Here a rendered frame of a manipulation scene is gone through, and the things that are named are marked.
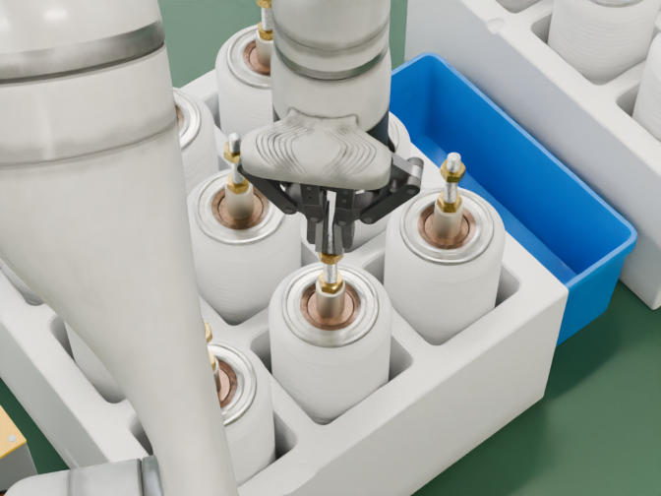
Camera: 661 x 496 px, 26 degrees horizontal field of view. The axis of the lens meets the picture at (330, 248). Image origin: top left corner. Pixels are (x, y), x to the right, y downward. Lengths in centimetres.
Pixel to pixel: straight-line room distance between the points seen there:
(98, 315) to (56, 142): 7
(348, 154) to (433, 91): 63
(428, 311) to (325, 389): 11
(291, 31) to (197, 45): 80
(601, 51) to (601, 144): 9
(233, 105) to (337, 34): 45
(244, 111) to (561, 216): 34
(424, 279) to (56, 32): 66
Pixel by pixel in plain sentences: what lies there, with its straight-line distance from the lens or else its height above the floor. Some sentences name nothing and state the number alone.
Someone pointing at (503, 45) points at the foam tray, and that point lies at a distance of 140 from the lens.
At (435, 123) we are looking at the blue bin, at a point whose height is 3.
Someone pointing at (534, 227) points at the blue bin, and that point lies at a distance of 145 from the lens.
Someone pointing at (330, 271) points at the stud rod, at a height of 31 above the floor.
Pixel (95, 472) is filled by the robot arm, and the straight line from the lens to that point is 63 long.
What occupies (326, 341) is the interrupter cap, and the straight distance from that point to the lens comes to 108.
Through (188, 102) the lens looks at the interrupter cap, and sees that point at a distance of 123.
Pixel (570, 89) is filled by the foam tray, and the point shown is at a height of 18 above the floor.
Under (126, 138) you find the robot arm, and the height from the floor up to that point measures 77.
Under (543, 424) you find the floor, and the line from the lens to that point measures 135.
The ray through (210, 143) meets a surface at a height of 24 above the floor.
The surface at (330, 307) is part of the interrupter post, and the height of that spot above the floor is 27.
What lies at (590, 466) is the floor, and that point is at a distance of 134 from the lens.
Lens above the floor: 117
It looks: 54 degrees down
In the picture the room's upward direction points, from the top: straight up
